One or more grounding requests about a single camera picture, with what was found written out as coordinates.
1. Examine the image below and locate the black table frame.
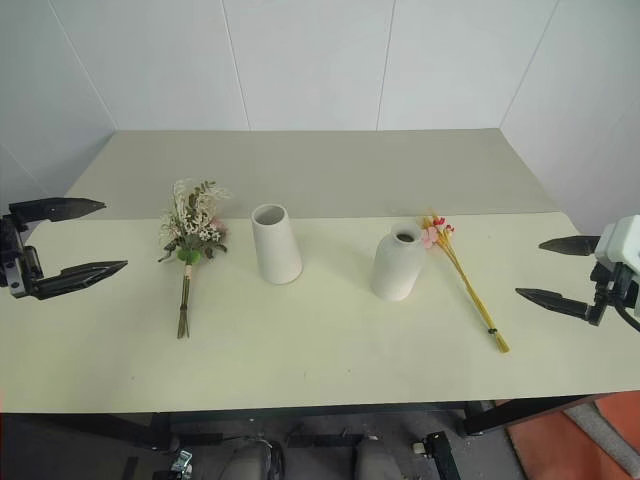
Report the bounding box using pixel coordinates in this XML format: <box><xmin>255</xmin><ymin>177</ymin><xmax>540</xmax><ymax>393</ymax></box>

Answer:
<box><xmin>0</xmin><ymin>394</ymin><xmax>619</xmax><ymax>480</ymax></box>

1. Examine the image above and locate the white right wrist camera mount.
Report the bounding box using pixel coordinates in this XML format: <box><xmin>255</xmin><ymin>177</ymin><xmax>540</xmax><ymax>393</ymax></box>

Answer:
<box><xmin>593</xmin><ymin>214</ymin><xmax>640</xmax><ymax>275</ymax></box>

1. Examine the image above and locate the yellow stemmed pink flower bunch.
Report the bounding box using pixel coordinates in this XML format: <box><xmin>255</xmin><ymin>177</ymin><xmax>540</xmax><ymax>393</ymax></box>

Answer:
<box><xmin>419</xmin><ymin>210</ymin><xmax>512</xmax><ymax>355</ymax></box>

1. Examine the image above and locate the dark rounded right knee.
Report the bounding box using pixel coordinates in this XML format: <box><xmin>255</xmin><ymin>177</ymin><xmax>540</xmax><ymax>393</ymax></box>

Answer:
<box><xmin>353</xmin><ymin>437</ymin><xmax>401</xmax><ymax>480</ymax></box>

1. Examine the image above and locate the dark rounded left knee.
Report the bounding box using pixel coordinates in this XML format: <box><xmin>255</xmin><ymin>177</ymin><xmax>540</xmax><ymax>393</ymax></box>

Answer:
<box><xmin>219</xmin><ymin>433</ymin><xmax>286</xmax><ymax>480</ymax></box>

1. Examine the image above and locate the black caster wheel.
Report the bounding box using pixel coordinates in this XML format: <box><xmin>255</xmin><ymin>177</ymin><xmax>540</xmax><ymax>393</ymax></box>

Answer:
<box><xmin>410</xmin><ymin>430</ymin><xmax>449</xmax><ymax>457</ymax></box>

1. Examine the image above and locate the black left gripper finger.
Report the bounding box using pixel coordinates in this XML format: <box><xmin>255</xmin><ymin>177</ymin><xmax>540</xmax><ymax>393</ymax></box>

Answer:
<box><xmin>8</xmin><ymin>197</ymin><xmax>108</xmax><ymax>232</ymax></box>
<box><xmin>28</xmin><ymin>259</ymin><xmax>129</xmax><ymax>302</ymax></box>

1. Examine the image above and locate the dark rounded knee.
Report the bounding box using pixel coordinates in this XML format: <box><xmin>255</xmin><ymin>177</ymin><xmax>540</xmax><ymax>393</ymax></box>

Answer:
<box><xmin>353</xmin><ymin>437</ymin><xmax>401</xmax><ymax>480</ymax></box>
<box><xmin>219</xmin><ymin>433</ymin><xmax>286</xmax><ymax>480</ymax></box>

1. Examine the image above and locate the white bottle shaped vase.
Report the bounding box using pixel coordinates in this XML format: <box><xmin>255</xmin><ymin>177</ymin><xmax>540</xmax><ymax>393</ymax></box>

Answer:
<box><xmin>369</xmin><ymin>223</ymin><xmax>426</xmax><ymax>303</ymax></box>

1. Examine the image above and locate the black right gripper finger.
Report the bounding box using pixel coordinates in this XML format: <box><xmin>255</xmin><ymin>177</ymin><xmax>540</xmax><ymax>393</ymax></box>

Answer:
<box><xmin>514</xmin><ymin>287</ymin><xmax>592</xmax><ymax>320</ymax></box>
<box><xmin>538</xmin><ymin>236</ymin><xmax>601</xmax><ymax>257</ymax></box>

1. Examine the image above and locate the silver caster wheel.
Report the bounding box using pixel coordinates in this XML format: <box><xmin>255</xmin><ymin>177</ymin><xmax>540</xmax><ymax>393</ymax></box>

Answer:
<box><xmin>170</xmin><ymin>449</ymin><xmax>194</xmax><ymax>479</ymax></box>

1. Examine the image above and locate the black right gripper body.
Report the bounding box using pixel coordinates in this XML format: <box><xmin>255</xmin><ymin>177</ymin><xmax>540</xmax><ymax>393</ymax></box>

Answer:
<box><xmin>585</xmin><ymin>262</ymin><xmax>640</xmax><ymax>327</ymax></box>

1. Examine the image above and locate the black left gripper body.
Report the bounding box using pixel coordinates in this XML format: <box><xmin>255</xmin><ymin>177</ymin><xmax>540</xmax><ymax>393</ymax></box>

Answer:
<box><xmin>0</xmin><ymin>213</ymin><xmax>43</xmax><ymax>300</ymax></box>

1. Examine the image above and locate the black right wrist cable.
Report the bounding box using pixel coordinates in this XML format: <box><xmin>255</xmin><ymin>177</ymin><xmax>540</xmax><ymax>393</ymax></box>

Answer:
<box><xmin>613</xmin><ymin>292</ymin><xmax>640</xmax><ymax>333</ymax></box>

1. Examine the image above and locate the green and white flower bouquet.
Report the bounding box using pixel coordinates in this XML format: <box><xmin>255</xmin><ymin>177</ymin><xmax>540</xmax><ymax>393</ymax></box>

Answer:
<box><xmin>157</xmin><ymin>177</ymin><xmax>234</xmax><ymax>340</ymax></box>

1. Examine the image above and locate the white conical vase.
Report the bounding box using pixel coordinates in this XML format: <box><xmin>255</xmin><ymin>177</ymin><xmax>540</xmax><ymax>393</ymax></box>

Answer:
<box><xmin>250</xmin><ymin>202</ymin><xmax>304</xmax><ymax>286</ymax></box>

